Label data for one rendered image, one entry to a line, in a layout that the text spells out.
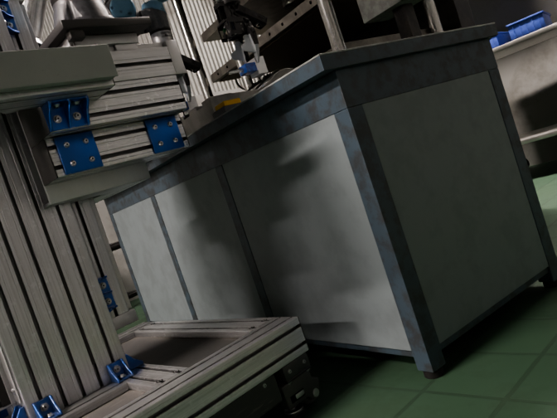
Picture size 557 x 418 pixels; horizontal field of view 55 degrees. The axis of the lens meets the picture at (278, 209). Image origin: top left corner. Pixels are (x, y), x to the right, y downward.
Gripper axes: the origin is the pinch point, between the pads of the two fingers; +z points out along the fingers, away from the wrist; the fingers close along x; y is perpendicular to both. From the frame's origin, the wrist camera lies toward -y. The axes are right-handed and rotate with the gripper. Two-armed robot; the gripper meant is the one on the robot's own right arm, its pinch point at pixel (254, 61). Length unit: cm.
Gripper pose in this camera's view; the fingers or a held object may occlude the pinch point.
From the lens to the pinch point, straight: 177.7
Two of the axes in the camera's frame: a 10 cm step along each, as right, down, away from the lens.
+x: 5.4, -1.4, -8.3
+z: 3.2, 9.5, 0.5
